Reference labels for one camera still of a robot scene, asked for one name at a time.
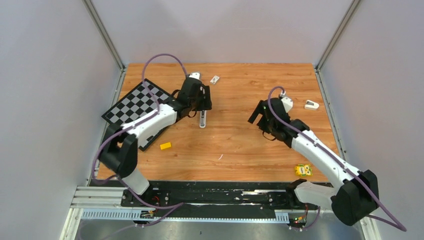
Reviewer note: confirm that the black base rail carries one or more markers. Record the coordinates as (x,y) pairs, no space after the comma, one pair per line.
(221,201)

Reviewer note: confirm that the left aluminium frame post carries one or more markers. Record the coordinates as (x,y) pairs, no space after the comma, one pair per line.
(96,18)

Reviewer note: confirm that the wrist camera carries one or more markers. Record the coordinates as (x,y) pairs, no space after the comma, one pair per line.
(195,75)
(287,103)

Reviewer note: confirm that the aluminium frame post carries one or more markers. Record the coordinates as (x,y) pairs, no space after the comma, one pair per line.
(351,10)
(96,18)

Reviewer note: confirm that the yellow block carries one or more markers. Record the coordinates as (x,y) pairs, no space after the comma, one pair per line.
(165,146)

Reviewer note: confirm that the right aluminium frame post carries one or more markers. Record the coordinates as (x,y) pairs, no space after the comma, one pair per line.
(351,10)

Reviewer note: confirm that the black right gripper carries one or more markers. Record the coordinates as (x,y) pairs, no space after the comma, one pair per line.
(260,110)

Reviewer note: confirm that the grey white stapler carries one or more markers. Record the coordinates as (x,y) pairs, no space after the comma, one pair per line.
(202,119)

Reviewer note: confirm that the white staple box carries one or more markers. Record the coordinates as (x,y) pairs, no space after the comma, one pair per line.
(214,80)

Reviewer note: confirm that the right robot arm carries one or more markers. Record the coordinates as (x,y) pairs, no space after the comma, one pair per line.
(353,193)

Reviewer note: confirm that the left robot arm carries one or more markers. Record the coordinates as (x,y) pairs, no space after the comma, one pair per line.
(119,149)

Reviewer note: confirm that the black white checkerboard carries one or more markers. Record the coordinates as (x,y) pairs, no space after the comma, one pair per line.
(135,104)

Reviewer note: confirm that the yellow green toy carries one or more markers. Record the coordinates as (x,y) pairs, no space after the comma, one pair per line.
(303,170)

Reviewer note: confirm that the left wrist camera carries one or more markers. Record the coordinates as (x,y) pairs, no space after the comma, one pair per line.
(195,75)

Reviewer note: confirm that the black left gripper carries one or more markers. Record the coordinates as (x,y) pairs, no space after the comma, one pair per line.
(205,103)

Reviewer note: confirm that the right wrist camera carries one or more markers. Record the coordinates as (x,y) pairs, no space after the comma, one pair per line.
(287,103)

